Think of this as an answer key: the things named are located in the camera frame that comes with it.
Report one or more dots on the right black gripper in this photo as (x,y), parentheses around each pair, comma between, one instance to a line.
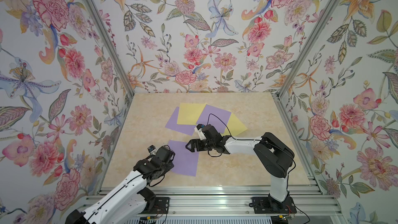
(198,142)

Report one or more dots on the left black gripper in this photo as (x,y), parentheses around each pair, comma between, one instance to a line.
(171,166)

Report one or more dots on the purple paper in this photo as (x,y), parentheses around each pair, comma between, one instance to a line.
(185,162)
(181,128)
(217,117)

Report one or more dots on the yellow paper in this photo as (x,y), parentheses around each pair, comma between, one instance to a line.
(189,113)
(234,126)

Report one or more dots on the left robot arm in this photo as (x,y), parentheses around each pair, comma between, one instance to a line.
(132,196)

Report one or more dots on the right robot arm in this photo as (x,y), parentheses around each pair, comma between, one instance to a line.
(275,156)

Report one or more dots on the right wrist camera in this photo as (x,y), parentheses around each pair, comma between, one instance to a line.
(199,131)

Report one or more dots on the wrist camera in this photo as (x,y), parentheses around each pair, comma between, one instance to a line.
(152,150)
(199,131)

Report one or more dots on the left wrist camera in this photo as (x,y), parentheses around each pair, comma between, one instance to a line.
(152,150)

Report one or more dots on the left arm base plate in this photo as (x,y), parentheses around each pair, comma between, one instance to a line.
(160,205)

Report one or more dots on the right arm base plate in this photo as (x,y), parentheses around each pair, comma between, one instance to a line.
(268,205)

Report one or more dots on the right aluminium corner post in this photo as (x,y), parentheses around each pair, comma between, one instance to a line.
(316,32)

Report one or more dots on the aluminium corner post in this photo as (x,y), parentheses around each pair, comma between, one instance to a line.
(107,41)
(316,32)

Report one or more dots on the left aluminium corner post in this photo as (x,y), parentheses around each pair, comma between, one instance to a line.
(107,41)

